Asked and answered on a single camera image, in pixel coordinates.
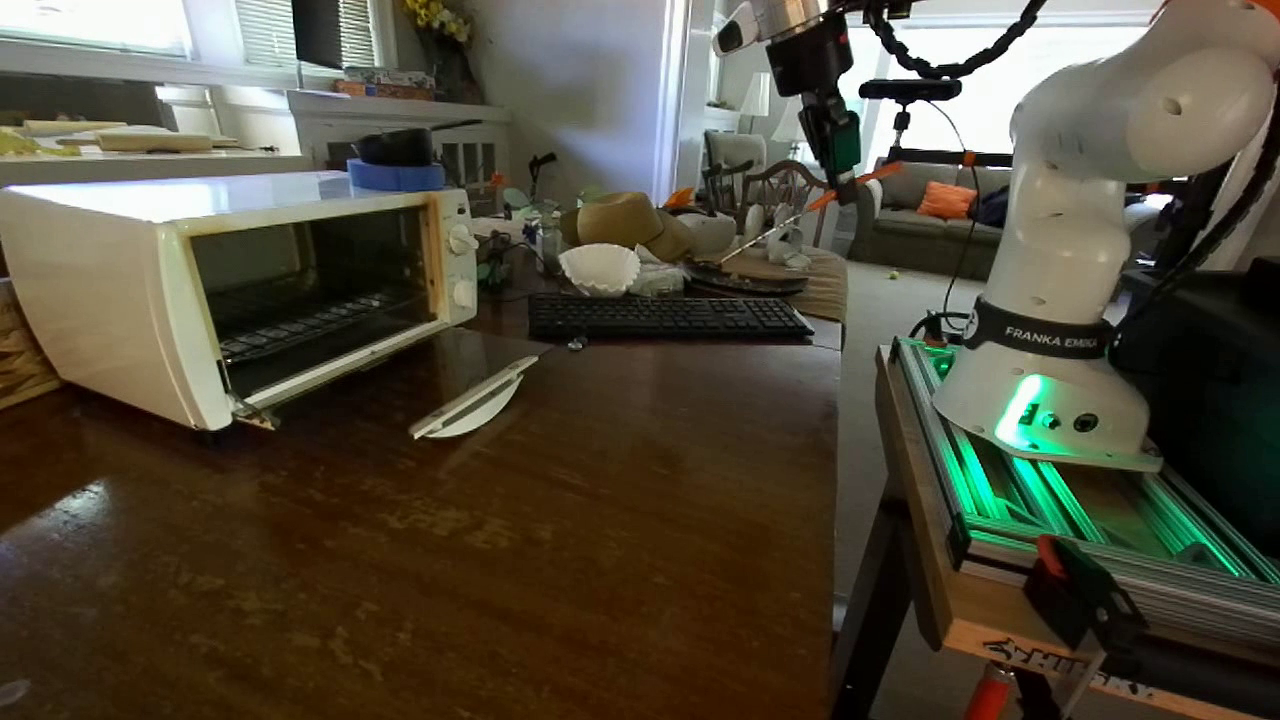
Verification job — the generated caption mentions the dark wooden chair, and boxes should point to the dark wooden chair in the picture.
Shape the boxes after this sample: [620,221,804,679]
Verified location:
[735,155,831,266]

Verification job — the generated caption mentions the tan rounded basket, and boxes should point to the tan rounded basket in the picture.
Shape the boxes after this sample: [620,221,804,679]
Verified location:
[574,188,711,268]

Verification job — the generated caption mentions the black corrugated cable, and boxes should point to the black corrugated cable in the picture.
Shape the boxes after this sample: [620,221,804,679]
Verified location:
[858,0,1052,86]

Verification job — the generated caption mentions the black red clamp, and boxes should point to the black red clamp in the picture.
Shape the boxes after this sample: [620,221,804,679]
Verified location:
[961,531,1152,720]

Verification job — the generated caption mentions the crumpled clear plastic bag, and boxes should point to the crumpled clear plastic bag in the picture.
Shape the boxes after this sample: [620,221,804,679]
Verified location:
[637,248,695,301]

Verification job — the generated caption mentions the glass oven door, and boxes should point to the glass oven door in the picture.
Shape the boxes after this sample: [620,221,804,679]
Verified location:
[215,350,550,450]

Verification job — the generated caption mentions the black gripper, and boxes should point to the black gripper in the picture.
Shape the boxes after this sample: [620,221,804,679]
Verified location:
[766,8,872,192]

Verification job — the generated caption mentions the orange cushion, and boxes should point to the orange cushion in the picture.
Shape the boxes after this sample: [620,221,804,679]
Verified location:
[915,177,981,226]

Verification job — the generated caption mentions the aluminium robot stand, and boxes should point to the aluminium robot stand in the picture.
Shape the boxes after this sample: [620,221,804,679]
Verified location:
[831,331,1280,720]

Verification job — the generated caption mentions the white toaster oven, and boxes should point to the white toaster oven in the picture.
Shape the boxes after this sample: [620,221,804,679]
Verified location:
[0,170,482,437]

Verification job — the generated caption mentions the black equipment box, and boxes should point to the black equipment box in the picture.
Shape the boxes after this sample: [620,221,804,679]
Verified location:
[1113,258,1280,564]

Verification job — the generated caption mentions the grey sofa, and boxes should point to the grey sofa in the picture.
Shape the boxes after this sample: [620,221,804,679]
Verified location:
[850,155,1032,280]

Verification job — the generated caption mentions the potted plant yellow flowers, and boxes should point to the potted plant yellow flowers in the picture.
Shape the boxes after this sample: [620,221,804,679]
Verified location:
[397,0,487,103]

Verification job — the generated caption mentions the white cabinet glass doors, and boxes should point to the white cabinet glass doors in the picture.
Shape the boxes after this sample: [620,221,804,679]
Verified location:
[285,88,516,192]

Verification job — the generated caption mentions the white paper coffee filters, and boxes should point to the white paper coffee filters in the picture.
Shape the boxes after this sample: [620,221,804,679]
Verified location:
[556,240,649,301]

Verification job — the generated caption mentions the black camera on stand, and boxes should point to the black camera on stand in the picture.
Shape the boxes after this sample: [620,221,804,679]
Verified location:
[858,75,968,174]

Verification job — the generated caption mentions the fish slice orange handle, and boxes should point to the fish slice orange handle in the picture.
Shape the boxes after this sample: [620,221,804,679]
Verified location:
[686,155,911,278]

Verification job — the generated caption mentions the black computer keyboard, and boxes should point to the black computer keyboard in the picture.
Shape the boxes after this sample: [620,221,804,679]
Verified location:
[525,288,815,350]

